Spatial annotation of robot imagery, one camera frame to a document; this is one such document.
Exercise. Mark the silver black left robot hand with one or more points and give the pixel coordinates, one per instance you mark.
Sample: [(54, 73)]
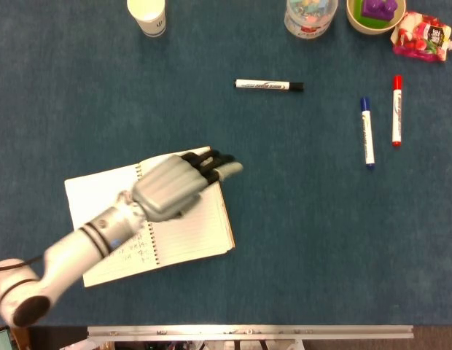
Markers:
[(167, 189)]

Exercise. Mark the tan spiral notebook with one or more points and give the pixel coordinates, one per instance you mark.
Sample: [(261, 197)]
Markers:
[(189, 233)]

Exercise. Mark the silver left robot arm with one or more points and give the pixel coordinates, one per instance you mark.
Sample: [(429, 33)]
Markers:
[(73, 251)]

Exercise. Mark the white paper cup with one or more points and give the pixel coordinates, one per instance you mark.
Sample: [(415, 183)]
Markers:
[(147, 16)]

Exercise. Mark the blue felt table cloth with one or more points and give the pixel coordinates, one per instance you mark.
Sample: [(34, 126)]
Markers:
[(284, 237)]

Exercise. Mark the black whiteboard marker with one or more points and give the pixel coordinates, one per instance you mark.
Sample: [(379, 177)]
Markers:
[(262, 85)]

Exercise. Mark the blue whiteboard marker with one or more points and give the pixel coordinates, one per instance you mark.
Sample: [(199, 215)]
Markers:
[(368, 135)]

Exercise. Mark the clear plastic clip jar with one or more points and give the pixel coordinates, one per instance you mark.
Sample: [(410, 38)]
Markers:
[(310, 22)]

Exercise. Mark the green lit monitor screen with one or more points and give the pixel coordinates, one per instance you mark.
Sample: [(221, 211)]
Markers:
[(0, 341)]

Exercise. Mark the red whiteboard marker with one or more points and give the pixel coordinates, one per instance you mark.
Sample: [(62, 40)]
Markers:
[(397, 113)]

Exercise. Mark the beige bowl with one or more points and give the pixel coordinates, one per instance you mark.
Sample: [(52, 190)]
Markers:
[(357, 22)]

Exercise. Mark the green building block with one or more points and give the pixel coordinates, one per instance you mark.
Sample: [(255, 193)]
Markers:
[(372, 22)]

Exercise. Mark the purple building block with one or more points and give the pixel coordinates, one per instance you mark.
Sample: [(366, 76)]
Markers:
[(379, 8)]

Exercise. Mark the pink snack pouch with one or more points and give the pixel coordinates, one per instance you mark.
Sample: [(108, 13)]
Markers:
[(419, 38)]

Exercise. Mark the aluminium frame rail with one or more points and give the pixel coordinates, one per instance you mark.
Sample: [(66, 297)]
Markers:
[(248, 331)]

